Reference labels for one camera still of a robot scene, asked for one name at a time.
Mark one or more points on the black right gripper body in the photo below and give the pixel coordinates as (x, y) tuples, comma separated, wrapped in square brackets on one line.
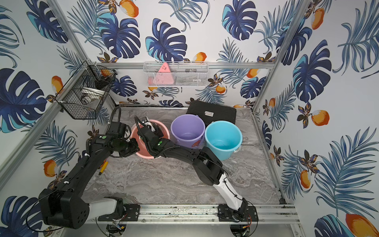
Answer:
[(158, 132)]

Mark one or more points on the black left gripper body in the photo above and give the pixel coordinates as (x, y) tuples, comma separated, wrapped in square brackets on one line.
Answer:
[(130, 147)]

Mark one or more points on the pink plastic bucket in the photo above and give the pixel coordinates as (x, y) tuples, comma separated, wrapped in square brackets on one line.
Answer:
[(143, 153)]

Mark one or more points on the purple plastic bucket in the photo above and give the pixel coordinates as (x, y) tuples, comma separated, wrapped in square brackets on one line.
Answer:
[(188, 131)]

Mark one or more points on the turquoise plastic bucket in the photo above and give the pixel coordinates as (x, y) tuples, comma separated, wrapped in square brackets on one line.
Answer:
[(223, 138)]

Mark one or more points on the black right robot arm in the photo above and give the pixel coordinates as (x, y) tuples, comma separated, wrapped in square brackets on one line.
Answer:
[(205, 163)]

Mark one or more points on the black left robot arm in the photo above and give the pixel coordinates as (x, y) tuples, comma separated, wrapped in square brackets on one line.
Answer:
[(63, 206)]

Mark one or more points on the black plastic tool case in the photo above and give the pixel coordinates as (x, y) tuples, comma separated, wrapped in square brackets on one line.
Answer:
[(209, 112)]

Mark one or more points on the pink triangular object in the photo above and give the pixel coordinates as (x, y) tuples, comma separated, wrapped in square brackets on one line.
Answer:
[(164, 76)]

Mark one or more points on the yellow handled screwdriver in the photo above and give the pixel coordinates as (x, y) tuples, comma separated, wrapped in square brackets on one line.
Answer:
[(103, 167)]

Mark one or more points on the black wire basket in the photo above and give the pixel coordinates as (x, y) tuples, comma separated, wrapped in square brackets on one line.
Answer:
[(83, 96)]

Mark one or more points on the white wire shelf basket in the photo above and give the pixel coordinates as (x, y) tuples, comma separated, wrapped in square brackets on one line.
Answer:
[(185, 74)]

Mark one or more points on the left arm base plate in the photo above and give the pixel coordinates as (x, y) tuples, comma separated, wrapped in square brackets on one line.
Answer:
[(131, 213)]

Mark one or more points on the aluminium front rail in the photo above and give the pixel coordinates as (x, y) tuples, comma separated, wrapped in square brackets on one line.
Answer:
[(207, 214)]

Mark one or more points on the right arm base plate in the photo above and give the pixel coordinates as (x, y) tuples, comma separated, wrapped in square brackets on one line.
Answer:
[(226, 214)]

